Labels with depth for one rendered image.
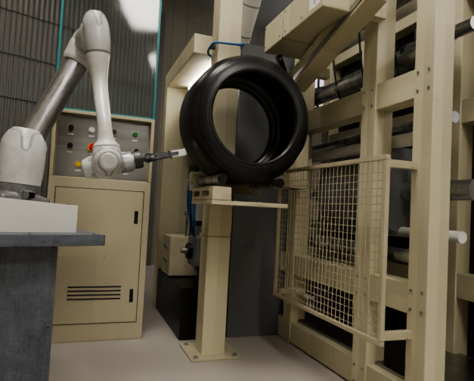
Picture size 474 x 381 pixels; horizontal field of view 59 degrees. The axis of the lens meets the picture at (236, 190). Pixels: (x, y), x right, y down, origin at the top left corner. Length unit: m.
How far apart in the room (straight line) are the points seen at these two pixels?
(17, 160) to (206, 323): 1.22
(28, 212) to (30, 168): 0.18
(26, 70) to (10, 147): 3.45
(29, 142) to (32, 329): 0.67
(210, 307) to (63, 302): 0.80
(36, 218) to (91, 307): 1.01
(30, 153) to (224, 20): 1.27
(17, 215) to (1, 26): 3.75
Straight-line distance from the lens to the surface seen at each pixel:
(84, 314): 2.56
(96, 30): 1.95
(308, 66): 2.25
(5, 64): 5.12
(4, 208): 1.62
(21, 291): 1.70
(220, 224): 2.24
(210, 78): 1.92
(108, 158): 1.65
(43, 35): 5.31
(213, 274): 2.26
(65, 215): 1.67
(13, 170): 1.71
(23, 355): 1.76
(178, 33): 6.17
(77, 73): 2.05
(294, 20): 2.18
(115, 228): 2.49
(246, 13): 3.00
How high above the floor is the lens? 0.77
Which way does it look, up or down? 3 degrees up
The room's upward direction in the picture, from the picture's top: 3 degrees clockwise
